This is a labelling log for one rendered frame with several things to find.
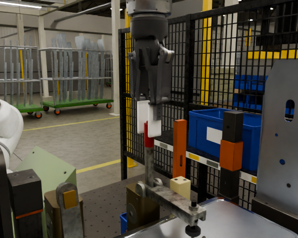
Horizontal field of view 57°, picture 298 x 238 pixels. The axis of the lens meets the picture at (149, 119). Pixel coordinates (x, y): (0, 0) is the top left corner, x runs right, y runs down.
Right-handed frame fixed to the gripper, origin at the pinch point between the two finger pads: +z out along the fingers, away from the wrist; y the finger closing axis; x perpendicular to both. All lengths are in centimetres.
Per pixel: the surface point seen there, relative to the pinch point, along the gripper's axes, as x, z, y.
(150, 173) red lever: -0.1, 12.0, 0.7
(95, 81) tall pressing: 327, 42, -756
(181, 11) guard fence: 156, -62, -167
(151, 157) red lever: 0.1, 8.3, 0.7
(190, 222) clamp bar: -1.7, 15.7, 15.1
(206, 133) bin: 35.9, 11.9, -16.9
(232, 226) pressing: 11.0, 21.6, 14.4
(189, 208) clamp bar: -0.8, 14.0, 13.9
